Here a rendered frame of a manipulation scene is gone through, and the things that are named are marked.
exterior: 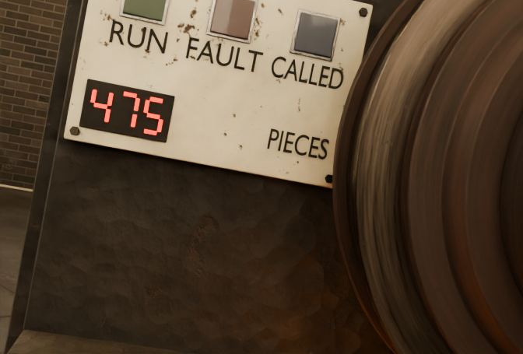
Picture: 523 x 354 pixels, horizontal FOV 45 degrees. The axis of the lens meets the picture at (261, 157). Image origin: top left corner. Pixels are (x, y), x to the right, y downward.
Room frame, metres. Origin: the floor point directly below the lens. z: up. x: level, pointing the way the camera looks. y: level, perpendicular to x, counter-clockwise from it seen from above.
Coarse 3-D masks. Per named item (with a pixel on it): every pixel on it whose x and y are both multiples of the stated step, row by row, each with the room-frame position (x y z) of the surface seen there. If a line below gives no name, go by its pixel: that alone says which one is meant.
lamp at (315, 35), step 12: (300, 24) 0.60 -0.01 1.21; (312, 24) 0.60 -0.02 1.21; (324, 24) 0.60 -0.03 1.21; (336, 24) 0.60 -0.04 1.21; (300, 36) 0.60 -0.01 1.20; (312, 36) 0.60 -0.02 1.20; (324, 36) 0.60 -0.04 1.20; (300, 48) 0.60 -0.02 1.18; (312, 48) 0.60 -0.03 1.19; (324, 48) 0.60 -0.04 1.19
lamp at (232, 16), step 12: (216, 0) 0.59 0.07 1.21; (228, 0) 0.59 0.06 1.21; (240, 0) 0.59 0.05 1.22; (216, 12) 0.59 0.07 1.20; (228, 12) 0.59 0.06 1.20; (240, 12) 0.59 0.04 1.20; (252, 12) 0.59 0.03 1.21; (216, 24) 0.59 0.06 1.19; (228, 24) 0.59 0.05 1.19; (240, 24) 0.59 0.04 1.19; (240, 36) 0.59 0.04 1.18
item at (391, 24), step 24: (408, 0) 0.55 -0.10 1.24; (384, 24) 0.55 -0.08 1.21; (384, 48) 0.54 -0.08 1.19; (360, 72) 0.54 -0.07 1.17; (360, 96) 0.54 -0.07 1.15; (336, 144) 0.55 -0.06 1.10; (336, 168) 0.54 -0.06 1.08; (336, 192) 0.54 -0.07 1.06; (336, 216) 0.54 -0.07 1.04; (360, 288) 0.55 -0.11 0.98; (384, 336) 0.55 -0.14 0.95
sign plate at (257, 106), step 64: (192, 0) 0.59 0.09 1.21; (256, 0) 0.59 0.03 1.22; (320, 0) 0.60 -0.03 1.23; (128, 64) 0.58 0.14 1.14; (192, 64) 0.59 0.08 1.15; (256, 64) 0.60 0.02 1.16; (320, 64) 0.61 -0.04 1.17; (128, 128) 0.58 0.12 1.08; (192, 128) 0.59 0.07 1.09; (256, 128) 0.60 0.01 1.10; (320, 128) 0.61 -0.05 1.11
